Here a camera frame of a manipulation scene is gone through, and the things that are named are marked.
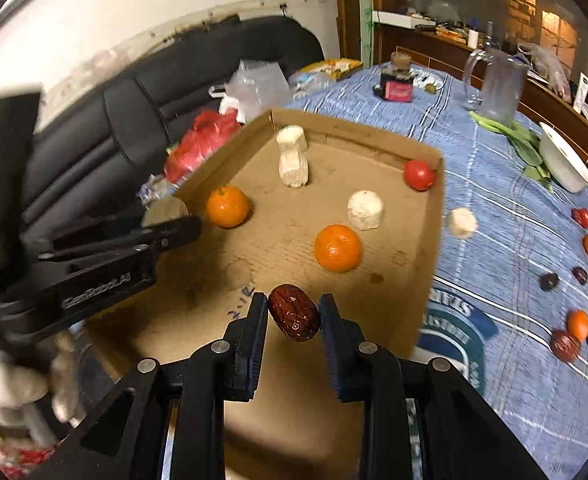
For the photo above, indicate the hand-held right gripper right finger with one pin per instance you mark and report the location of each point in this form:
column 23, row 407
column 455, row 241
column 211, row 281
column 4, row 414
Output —
column 331, row 350

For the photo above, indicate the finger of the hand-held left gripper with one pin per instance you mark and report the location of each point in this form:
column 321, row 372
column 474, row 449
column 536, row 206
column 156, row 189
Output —
column 174, row 232
column 99, row 230

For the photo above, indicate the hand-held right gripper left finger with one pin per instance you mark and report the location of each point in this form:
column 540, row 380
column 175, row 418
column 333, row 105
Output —
column 254, row 345

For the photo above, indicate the pale yam chunk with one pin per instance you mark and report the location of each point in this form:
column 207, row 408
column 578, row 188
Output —
column 294, row 170
column 164, row 207
column 461, row 223
column 365, row 210
column 291, row 136

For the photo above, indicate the dried red date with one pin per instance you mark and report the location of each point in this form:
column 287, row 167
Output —
column 580, row 275
column 565, row 346
column 549, row 281
column 294, row 312

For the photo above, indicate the brown cardboard box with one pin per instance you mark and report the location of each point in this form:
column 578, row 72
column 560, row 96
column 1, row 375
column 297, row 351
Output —
column 284, row 240

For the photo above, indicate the large red tomato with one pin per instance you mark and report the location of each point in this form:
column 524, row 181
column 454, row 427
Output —
column 419, row 175

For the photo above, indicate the person's left hand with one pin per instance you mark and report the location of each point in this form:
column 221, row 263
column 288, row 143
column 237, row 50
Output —
column 4, row 385

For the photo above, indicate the black sofa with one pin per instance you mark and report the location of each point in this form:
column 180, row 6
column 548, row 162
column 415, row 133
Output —
column 124, row 110

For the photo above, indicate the clear plastic bag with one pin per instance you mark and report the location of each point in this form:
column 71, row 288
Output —
column 259, row 87

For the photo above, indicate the yellow packet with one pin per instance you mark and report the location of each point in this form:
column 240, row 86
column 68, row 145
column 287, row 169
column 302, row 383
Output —
column 331, row 67

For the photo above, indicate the red box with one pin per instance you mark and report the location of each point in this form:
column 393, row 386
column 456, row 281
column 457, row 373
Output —
column 398, row 92

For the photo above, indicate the green leafy vegetables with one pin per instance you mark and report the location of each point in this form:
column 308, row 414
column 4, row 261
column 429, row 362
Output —
column 519, row 142

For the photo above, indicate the small green fruit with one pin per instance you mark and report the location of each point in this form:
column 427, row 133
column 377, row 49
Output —
column 430, row 88

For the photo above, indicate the small red tomato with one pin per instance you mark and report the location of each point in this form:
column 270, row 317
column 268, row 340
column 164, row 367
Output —
column 582, row 217

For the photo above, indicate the white bowl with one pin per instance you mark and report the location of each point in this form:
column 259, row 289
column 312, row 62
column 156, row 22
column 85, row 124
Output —
column 566, row 160

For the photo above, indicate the wooden glass cabinet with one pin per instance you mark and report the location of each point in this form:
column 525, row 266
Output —
column 424, row 45

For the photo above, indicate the clear plastic pitcher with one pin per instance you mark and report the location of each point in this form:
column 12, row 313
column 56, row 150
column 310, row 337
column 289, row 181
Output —
column 501, row 87

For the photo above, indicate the white paper roll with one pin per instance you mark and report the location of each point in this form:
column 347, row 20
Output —
column 473, row 38

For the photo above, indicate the plastic bag with red contents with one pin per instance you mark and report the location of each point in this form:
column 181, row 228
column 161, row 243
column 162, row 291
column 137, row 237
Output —
column 549, row 65

